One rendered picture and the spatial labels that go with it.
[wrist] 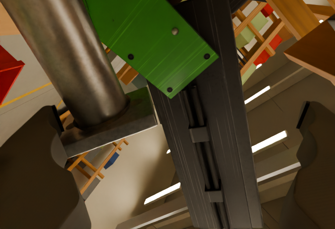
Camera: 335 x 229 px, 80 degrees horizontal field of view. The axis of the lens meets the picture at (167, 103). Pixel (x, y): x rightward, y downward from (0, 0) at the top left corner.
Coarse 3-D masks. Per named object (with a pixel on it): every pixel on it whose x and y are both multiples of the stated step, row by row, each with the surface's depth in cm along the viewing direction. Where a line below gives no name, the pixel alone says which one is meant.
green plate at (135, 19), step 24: (96, 0) 29; (120, 0) 29; (144, 0) 29; (96, 24) 30; (120, 24) 30; (144, 24) 30; (168, 24) 30; (120, 48) 32; (144, 48) 32; (168, 48) 32; (192, 48) 32; (144, 72) 35; (168, 72) 34; (192, 72) 34; (168, 96) 37
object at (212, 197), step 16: (192, 96) 35; (192, 112) 38; (192, 128) 37; (208, 128) 38; (208, 144) 38; (208, 160) 39; (208, 176) 43; (208, 192) 41; (224, 208) 45; (224, 224) 44
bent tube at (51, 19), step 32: (0, 0) 8; (32, 0) 8; (64, 0) 8; (32, 32) 8; (64, 32) 8; (96, 32) 10; (64, 64) 9; (96, 64) 9; (64, 96) 10; (96, 96) 10; (128, 96) 12; (64, 128) 11; (96, 128) 10; (128, 128) 10
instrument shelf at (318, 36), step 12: (324, 24) 69; (312, 36) 69; (324, 36) 63; (288, 48) 77; (300, 48) 69; (312, 48) 63; (324, 48) 57; (300, 60) 63; (312, 60) 57; (324, 60) 53; (324, 72) 50
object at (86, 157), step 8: (64, 120) 586; (120, 144) 648; (88, 152) 563; (96, 152) 581; (112, 152) 605; (72, 160) 559; (80, 160) 530; (88, 160) 549; (112, 160) 597; (72, 168) 505; (80, 168) 562; (88, 176) 564; (104, 176) 550; (88, 184) 505; (96, 184) 525; (80, 192) 482; (88, 192) 502
